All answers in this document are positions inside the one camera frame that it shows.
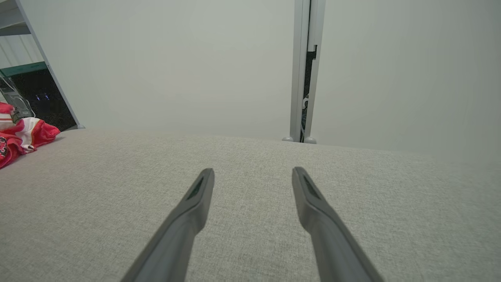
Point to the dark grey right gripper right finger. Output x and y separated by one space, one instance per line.
332 243

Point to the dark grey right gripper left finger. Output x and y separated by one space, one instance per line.
176 243

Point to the red basketball jersey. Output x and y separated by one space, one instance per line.
39 135

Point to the black computer tower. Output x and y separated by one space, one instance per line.
43 102

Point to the silver computer case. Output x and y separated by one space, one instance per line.
15 102

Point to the green shelf board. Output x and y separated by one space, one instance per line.
23 69

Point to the white desk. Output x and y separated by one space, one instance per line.
13 29

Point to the grey partition post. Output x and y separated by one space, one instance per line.
298 78
319 23

